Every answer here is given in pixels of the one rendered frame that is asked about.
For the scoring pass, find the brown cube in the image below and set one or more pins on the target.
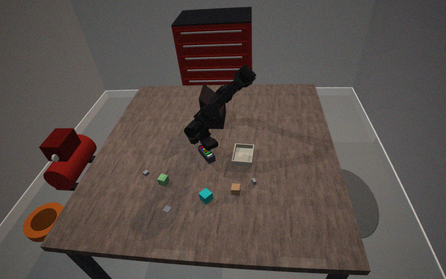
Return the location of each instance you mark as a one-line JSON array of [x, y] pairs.
[[235, 189]]

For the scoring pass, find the beige open tray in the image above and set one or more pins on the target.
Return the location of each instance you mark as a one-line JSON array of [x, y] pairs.
[[243, 155]]

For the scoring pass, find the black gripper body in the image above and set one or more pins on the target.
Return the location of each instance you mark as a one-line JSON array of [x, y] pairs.
[[209, 143]]

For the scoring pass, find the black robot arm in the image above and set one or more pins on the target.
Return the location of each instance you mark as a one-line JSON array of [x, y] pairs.
[[243, 78]]

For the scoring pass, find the teal cube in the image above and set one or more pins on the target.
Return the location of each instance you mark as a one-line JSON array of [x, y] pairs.
[[206, 196]]

